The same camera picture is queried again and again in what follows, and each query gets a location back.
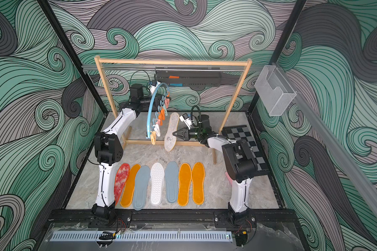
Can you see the grey blue insole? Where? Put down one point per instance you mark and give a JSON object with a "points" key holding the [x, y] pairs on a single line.
{"points": [[141, 185], [171, 181]]}

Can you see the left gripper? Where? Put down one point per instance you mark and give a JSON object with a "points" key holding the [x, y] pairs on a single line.
{"points": [[157, 99]]}

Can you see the beige insole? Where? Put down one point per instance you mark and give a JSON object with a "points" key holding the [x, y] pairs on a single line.
{"points": [[169, 139]]}

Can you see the blue clip hanger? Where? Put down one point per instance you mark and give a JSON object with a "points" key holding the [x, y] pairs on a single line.
{"points": [[158, 115]]}

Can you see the white clothes peg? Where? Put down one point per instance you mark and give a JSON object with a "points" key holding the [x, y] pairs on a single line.
{"points": [[157, 130]]}

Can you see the black wall tool holder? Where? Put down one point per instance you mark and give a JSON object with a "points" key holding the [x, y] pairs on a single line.
{"points": [[189, 78]]}

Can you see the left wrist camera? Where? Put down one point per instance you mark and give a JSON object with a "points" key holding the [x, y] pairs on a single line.
{"points": [[153, 87]]}

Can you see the white insole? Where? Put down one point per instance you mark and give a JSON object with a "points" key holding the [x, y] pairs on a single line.
{"points": [[157, 179]]}

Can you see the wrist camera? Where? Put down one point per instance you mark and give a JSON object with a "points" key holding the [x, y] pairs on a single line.
{"points": [[153, 87], [186, 118]]}

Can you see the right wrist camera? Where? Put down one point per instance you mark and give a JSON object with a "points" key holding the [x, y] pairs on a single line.
{"points": [[186, 118]]}

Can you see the clear acrylic wall box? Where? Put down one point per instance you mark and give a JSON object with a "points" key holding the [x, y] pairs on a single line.
{"points": [[275, 90]]}

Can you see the black white chessboard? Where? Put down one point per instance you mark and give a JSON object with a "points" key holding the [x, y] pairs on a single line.
{"points": [[239, 132]]}

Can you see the pink microphone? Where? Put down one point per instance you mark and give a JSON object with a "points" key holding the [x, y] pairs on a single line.
{"points": [[228, 178]]}

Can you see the white slotted cable duct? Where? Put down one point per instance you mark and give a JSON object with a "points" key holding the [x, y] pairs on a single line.
{"points": [[144, 236]]}

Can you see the orange insole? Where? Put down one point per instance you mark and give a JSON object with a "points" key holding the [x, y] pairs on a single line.
{"points": [[198, 177], [129, 188], [185, 176]]}

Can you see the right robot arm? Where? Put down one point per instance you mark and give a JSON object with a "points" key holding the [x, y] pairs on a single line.
{"points": [[241, 165]]}

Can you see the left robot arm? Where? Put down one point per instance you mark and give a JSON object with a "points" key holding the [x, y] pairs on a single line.
{"points": [[109, 151]]}

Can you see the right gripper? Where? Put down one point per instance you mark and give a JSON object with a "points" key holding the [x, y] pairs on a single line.
{"points": [[188, 135]]}

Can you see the red patterned insole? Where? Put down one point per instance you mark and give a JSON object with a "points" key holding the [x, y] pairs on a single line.
{"points": [[121, 178]]}

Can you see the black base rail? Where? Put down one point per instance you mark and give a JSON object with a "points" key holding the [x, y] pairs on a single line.
{"points": [[220, 218]]}

